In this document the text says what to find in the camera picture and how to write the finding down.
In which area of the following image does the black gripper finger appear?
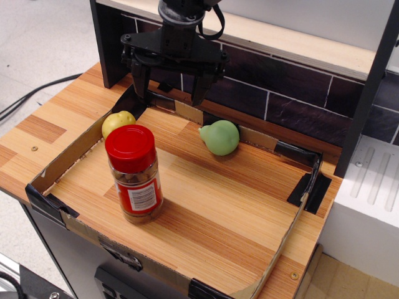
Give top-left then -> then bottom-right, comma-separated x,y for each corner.
191,74 -> 211,107
131,62 -> 150,98

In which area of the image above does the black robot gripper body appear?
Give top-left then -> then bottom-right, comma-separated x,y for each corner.
120,25 -> 229,82

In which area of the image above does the red-lidded clear spice bottle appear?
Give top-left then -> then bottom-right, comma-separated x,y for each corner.
105,125 -> 163,224

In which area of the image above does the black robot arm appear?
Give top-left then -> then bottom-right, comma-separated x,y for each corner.
121,1 -> 229,106

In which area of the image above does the cardboard fence with black tape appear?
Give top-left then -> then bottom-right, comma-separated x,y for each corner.
26,88 -> 331,298

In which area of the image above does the yellow toy potato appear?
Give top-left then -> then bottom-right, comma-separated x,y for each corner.
102,110 -> 136,140

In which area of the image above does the green toy pear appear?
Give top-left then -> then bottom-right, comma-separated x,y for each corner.
198,120 -> 240,156

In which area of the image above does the black equipment under table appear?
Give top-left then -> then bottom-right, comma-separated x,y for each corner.
1,254 -> 186,298

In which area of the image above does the white ribbed appliance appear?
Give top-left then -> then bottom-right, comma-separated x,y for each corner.
318,59 -> 399,286

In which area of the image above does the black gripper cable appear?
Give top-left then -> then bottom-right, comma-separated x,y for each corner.
196,4 -> 226,40

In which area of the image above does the black cable on floor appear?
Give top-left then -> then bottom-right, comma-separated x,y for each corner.
0,73 -> 84,122

